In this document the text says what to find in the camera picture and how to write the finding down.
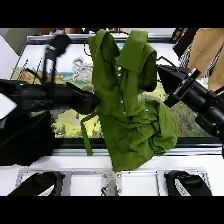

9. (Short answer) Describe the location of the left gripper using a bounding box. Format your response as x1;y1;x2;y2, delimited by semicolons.
65;81;102;115

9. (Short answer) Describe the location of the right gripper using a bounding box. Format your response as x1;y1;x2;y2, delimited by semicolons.
156;64;192;98

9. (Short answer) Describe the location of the green long-sleeved shirt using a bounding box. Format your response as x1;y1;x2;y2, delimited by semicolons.
79;29;180;173

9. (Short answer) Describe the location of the striped garment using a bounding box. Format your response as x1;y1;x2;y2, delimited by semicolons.
179;43;224;80

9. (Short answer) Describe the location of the black garment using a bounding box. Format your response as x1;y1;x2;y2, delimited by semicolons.
172;28;199;58

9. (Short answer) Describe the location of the tan garment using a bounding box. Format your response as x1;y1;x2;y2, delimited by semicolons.
187;28;224;92

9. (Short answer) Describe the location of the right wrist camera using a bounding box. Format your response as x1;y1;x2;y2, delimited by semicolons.
163;67;202;109

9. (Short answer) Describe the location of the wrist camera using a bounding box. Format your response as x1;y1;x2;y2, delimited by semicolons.
163;67;202;109
42;34;73;88

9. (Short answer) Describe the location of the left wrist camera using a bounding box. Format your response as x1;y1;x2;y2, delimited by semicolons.
42;34;73;88

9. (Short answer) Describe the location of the silver frame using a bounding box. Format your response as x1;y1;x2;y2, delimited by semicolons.
14;146;224;197

